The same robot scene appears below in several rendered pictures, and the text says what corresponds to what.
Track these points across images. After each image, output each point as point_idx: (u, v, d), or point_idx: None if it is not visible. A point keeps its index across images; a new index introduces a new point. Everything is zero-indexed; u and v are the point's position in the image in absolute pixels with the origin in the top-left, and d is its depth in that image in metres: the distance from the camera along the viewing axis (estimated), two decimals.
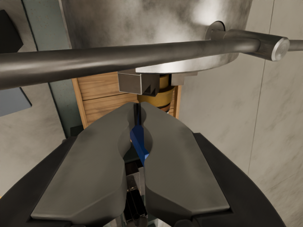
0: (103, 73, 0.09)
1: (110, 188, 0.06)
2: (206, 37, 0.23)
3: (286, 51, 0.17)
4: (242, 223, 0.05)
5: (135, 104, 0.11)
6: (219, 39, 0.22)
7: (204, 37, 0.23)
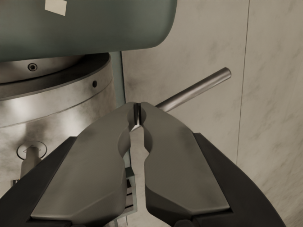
0: (164, 102, 0.18)
1: (110, 188, 0.06)
2: (38, 143, 0.24)
3: None
4: (242, 223, 0.05)
5: (135, 104, 0.11)
6: (35, 154, 0.23)
7: (40, 142, 0.24)
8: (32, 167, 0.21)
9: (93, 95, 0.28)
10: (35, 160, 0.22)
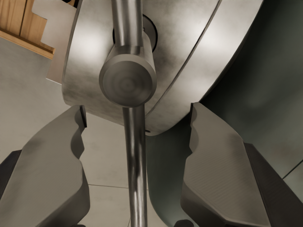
0: None
1: (72, 189, 0.06)
2: None
3: (130, 55, 0.06)
4: None
5: (82, 106, 0.11)
6: None
7: None
8: None
9: None
10: None
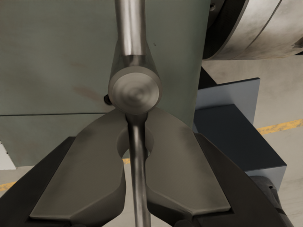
0: None
1: (109, 188, 0.06)
2: None
3: (138, 67, 0.07)
4: (243, 224, 0.05)
5: None
6: None
7: None
8: None
9: None
10: None
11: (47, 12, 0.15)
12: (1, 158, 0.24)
